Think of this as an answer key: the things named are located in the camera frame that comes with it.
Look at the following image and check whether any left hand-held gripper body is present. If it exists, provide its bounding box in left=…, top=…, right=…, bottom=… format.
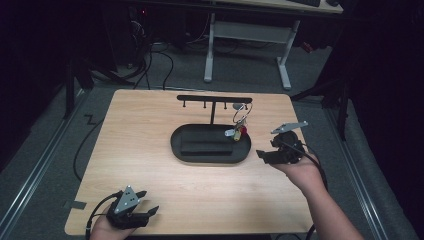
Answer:
left=106, top=185, right=150, bottom=230

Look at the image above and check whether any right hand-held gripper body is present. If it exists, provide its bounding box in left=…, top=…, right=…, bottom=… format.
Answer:
left=266, top=121, right=309, bottom=165

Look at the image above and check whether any bunch of coloured key tags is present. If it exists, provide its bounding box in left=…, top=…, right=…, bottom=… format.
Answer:
left=224, top=102, right=249, bottom=142

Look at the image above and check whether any large metal key ring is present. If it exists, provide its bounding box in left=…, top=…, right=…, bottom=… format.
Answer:
left=232, top=103, right=254, bottom=125

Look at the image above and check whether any black key stand with tray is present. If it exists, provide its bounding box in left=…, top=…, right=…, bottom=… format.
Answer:
left=170, top=94, right=253, bottom=164

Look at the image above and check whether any person's right hand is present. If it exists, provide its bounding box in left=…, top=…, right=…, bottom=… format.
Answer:
left=271, top=154, right=323, bottom=194

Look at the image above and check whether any person's left hand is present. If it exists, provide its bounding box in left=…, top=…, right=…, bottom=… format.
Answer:
left=89, top=204, right=138, bottom=240

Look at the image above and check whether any grey tape piece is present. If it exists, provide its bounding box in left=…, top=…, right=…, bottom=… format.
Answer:
left=69, top=200, right=88, bottom=211

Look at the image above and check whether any black tripod stand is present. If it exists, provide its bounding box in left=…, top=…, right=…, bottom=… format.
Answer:
left=291, top=74, right=351, bottom=141

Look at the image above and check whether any white-legged wooden desk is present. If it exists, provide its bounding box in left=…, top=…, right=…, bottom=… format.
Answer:
left=203, top=0, right=344, bottom=91

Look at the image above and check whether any black metal floor stand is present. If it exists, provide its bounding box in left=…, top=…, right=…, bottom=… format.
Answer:
left=62, top=56, right=134, bottom=120

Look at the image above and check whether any dark computer case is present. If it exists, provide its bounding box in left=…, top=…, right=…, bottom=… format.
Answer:
left=111, top=4, right=153, bottom=69

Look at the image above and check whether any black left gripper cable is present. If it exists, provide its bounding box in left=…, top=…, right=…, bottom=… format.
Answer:
left=85, top=190, right=123, bottom=240

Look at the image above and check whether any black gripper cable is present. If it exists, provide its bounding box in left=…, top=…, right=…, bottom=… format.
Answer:
left=278, top=139, right=329, bottom=240
left=85, top=190, right=123, bottom=240

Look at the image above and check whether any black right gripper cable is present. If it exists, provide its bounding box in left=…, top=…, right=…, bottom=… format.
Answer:
left=278, top=139, right=329, bottom=240

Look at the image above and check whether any metal floor rail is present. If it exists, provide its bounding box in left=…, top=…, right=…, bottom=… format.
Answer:
left=323, top=107, right=390, bottom=240
left=0, top=89, right=92, bottom=233

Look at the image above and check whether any thin black floor cable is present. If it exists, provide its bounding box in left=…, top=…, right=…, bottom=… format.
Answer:
left=72, top=118, right=105, bottom=183

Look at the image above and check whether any bundle of black floor cables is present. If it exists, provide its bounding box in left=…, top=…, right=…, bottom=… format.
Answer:
left=131, top=41, right=175, bottom=91

